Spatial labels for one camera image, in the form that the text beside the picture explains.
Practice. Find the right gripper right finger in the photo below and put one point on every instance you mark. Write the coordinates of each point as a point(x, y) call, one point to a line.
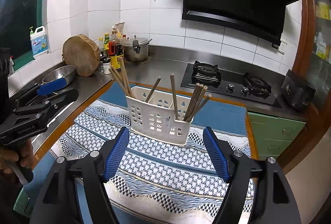
point(274, 201)

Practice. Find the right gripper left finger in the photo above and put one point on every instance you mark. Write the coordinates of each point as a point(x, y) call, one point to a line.
point(58, 201)

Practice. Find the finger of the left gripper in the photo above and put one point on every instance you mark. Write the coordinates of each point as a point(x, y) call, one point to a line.
point(49, 107)
point(31, 93)

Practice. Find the person left hand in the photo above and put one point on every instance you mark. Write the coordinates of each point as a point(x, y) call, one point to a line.
point(26, 153)

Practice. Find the steel bowl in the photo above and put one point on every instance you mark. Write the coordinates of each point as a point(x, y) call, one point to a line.
point(67, 72)

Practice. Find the white detergent jug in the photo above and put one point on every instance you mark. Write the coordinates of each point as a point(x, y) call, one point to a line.
point(38, 39)

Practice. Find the round wooden chopping block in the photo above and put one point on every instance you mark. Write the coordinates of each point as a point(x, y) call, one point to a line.
point(83, 53)

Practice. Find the green drawer cabinet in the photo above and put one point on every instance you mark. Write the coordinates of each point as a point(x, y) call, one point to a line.
point(273, 134)

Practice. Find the green cap sauce bottle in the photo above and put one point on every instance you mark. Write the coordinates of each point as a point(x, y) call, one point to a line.
point(106, 41)

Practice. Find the chopstick in holder left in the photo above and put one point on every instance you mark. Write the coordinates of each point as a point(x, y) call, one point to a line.
point(119, 81)

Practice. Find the chopstick in holder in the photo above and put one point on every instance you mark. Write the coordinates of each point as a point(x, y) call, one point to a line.
point(197, 86)
point(119, 81)

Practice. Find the yellow label soy sauce bottle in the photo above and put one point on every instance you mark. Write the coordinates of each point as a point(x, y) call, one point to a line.
point(115, 51)

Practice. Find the blue patterned table cloth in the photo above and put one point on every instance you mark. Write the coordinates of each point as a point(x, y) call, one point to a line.
point(156, 182)

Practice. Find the steel pressure cooker pot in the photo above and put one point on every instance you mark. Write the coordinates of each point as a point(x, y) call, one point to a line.
point(136, 49)

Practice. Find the white plastic utensil holder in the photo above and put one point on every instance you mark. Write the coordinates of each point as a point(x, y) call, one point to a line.
point(156, 118)

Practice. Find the black gas stove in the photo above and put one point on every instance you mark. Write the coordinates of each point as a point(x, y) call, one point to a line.
point(236, 85)

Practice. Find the chopstick in holder right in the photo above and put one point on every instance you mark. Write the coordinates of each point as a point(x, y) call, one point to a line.
point(197, 86)

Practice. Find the wooden glass door cabinet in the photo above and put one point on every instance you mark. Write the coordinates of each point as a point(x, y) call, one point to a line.
point(312, 63)

